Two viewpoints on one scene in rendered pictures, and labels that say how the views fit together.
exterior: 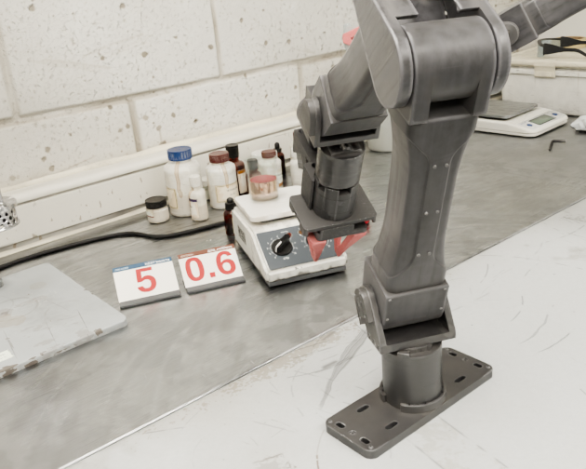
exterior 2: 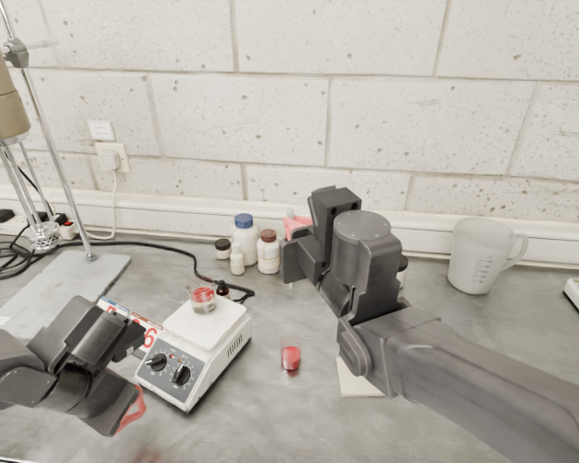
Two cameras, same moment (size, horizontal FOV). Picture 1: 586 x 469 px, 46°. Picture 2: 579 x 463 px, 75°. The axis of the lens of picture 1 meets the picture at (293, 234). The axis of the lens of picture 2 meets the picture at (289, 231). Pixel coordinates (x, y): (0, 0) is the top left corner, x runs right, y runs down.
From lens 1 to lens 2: 0.96 m
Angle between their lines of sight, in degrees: 42
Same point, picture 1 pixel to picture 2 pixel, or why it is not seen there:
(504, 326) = not seen: outside the picture
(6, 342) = (19, 310)
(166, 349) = not seen: hidden behind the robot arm
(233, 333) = not seen: hidden behind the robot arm
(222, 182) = (261, 255)
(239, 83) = (342, 176)
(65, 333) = (35, 326)
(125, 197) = (219, 228)
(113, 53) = (232, 130)
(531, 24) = (387, 376)
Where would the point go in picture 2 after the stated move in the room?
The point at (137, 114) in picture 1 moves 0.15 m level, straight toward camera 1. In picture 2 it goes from (246, 176) to (208, 197)
